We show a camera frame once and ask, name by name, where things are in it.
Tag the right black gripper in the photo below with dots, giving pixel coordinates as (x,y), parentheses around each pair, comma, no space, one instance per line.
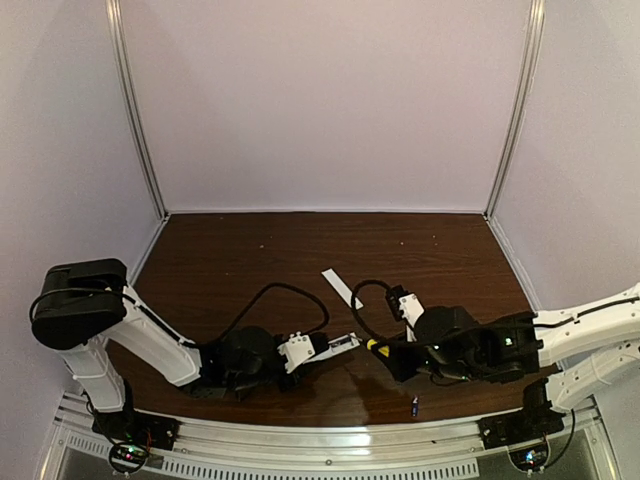
(400,354)

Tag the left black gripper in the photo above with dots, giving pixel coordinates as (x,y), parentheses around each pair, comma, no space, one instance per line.
(316,347)

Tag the yellow handled screwdriver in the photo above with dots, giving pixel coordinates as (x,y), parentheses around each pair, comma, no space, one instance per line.
(379,349)

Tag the white remote control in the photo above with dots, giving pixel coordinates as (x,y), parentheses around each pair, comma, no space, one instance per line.
(326,348)

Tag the white battery cover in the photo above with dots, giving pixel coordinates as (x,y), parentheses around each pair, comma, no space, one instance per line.
(342,289)

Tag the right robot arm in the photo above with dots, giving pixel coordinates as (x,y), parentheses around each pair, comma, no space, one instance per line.
(447,342)

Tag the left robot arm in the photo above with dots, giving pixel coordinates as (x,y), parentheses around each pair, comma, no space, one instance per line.
(83,305)

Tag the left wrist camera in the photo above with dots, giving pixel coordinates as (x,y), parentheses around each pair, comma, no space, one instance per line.
(299,348)

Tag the front aluminium rail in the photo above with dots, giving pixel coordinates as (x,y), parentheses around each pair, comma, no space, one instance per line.
(432,450)

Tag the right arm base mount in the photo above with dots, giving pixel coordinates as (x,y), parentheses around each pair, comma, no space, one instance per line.
(524,434)

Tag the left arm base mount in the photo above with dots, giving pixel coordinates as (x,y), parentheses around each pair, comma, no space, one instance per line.
(132,437)

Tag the right aluminium frame post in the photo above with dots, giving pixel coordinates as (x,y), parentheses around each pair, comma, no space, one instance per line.
(530,56)

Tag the aluminium frame post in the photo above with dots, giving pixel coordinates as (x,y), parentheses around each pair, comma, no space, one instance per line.
(530,56)
(123,67)

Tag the left aluminium frame post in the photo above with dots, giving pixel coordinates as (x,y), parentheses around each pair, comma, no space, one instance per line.
(123,67)

